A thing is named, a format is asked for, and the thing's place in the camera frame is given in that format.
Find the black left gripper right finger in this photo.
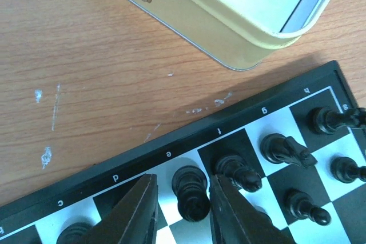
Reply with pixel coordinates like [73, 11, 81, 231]
[209, 175, 294, 243]

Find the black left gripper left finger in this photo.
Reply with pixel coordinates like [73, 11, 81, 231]
[78, 174, 158, 243]

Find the black chess piece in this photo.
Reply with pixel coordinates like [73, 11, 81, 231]
[172, 165, 210, 222]

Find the black white chess board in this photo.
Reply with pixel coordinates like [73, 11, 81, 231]
[1, 61, 365, 243]

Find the gold square tin box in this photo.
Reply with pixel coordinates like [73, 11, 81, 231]
[129, 0, 330, 71]

